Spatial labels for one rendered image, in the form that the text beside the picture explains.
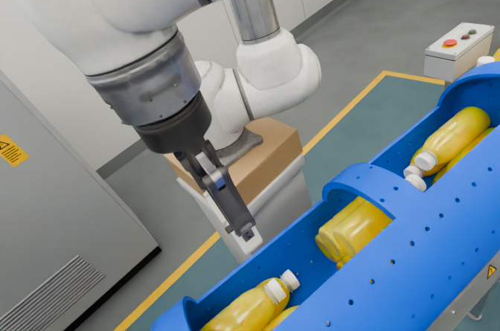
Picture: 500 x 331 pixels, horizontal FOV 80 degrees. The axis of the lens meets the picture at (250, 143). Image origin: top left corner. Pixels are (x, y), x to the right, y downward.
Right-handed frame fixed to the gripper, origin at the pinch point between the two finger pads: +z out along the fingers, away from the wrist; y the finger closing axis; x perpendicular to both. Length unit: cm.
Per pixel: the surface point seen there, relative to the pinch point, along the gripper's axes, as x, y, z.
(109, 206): -43, -126, 72
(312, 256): 11.4, -5.1, 32.7
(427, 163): 42.2, 1.0, 22.7
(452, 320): 26, 18, 47
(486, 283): 39, 18, 48
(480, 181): 35.4, 13.9, 12.8
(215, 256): -12, -99, 132
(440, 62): 85, -23, 27
